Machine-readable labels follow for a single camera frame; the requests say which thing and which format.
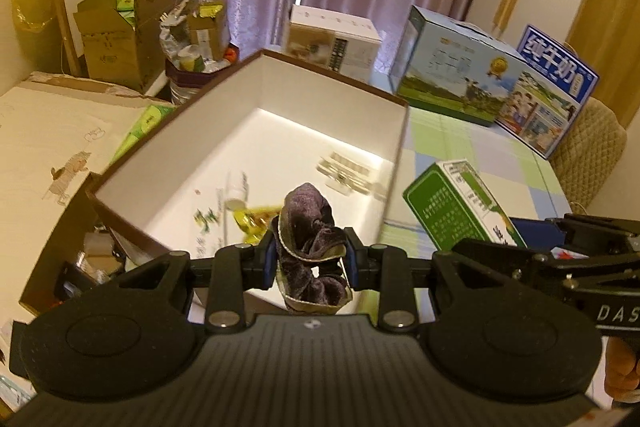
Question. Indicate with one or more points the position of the large white box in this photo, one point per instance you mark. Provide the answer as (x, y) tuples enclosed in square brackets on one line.
[(300, 132)]

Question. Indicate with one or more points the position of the dark purple velvet scrunchie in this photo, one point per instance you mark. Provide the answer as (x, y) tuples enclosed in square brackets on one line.
[(310, 227)]

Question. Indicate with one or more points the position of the yellow snack packet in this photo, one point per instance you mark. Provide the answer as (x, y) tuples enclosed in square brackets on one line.
[(250, 222)]

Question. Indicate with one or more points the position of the dark maroon box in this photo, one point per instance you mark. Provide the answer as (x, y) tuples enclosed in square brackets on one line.
[(192, 77)]

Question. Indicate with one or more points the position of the small orange fruit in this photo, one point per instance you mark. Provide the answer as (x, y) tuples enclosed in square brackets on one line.
[(230, 54)]

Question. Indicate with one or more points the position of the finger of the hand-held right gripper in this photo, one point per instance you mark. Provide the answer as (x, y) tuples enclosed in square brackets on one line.
[(520, 259), (530, 231)]

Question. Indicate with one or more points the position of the small tan cardboard box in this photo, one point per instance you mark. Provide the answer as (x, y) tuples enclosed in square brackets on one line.
[(207, 29)]

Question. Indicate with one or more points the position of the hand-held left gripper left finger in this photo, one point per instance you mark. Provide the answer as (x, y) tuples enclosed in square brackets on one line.
[(270, 254)]

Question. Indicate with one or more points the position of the person's right hand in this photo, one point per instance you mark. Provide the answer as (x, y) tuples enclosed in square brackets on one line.
[(622, 372)]

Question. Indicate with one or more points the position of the white medicine box green print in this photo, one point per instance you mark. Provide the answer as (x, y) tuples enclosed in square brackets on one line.
[(205, 221)]

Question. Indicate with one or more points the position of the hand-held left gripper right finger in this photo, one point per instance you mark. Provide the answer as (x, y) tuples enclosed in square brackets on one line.
[(352, 257)]

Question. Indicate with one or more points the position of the white appliance box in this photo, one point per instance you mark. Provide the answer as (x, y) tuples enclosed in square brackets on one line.
[(325, 37)]

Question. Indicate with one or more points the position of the quilted beige chair cover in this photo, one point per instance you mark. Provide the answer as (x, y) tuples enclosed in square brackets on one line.
[(590, 157)]

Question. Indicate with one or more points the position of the open cardboard box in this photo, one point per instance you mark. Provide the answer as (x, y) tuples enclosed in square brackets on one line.
[(115, 47)]

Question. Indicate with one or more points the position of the wooden wall bracket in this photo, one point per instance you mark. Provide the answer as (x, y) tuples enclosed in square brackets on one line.
[(507, 4)]

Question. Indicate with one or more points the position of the green white paper cup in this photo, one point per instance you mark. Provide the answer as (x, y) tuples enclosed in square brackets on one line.
[(190, 57)]

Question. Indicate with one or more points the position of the green milk carton case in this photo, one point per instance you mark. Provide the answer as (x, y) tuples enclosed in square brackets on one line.
[(445, 72)]

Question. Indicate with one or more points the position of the blue milk carton case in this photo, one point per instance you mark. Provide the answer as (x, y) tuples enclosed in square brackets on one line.
[(545, 107)]

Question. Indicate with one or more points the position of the silver metal tin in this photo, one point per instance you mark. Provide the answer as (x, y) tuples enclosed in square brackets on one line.
[(184, 94)]

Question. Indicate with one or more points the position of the large flat cardboard box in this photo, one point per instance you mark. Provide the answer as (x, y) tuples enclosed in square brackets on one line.
[(45, 147)]

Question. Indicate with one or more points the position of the checked tablecloth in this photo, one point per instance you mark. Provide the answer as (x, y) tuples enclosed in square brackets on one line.
[(530, 172)]

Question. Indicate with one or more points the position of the green tissue pack bundle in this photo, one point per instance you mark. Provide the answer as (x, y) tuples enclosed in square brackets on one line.
[(145, 124)]

